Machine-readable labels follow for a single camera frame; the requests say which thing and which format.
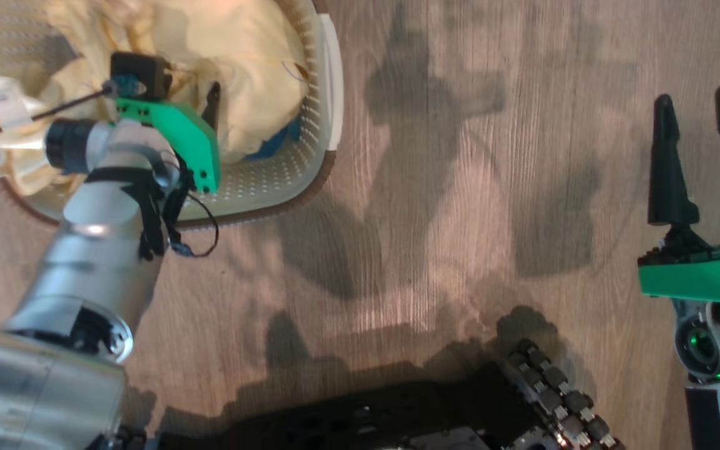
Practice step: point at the pale yellow garment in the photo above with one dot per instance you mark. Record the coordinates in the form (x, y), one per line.
(235, 56)

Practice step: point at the cream perforated laundry basket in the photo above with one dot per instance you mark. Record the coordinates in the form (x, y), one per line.
(272, 181)

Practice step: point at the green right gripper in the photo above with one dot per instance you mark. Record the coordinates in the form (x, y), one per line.
(697, 275)

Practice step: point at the blue garment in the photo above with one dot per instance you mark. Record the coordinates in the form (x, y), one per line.
(279, 144)

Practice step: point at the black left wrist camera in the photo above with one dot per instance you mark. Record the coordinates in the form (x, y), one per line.
(141, 72)

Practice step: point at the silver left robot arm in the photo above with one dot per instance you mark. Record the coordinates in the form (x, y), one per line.
(85, 262)

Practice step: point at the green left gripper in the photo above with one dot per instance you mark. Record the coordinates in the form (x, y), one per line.
(191, 134)

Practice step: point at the roller omni wheel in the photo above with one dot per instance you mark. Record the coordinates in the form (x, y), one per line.
(560, 394)

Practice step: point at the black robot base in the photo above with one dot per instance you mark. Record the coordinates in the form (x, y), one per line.
(366, 419)

